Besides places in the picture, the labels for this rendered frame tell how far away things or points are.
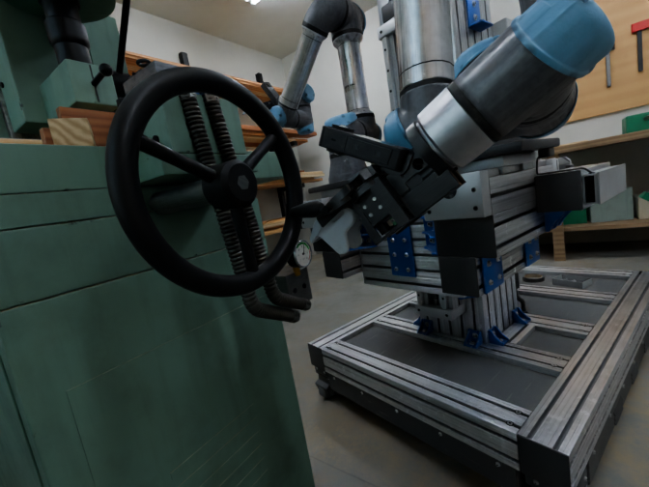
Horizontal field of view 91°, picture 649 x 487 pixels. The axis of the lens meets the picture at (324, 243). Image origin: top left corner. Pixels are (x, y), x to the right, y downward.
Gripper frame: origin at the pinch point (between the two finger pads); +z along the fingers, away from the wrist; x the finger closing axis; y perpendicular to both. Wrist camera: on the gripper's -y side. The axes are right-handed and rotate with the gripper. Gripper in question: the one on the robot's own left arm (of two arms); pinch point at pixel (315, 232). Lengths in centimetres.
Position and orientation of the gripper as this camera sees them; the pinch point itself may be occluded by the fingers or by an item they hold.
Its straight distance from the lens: 46.8
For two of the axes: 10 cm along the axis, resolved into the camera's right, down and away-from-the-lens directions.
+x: 5.5, -2.1, 8.1
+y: 5.6, 8.1, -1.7
